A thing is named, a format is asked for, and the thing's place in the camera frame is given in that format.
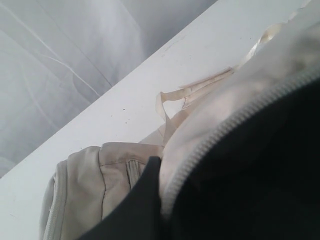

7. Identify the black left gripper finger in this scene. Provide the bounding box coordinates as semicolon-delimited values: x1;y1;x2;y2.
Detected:
79;156;169;240

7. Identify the cream fabric duffel bag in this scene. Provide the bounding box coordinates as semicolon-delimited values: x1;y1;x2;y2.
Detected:
39;19;320;240

